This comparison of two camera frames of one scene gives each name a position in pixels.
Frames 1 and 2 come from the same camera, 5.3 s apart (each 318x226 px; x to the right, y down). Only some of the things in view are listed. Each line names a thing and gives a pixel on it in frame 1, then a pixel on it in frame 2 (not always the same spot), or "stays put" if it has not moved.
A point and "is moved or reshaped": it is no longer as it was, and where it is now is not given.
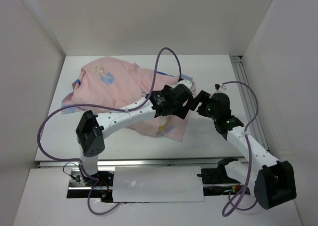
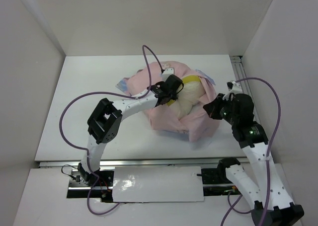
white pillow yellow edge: (161, 127) is moved or reshaped
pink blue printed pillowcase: (111, 82) to (198, 123)
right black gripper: (203, 97) to (212, 107)
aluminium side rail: (256, 128) stays put
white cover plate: (157, 184) stays put
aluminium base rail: (188, 162) stays put
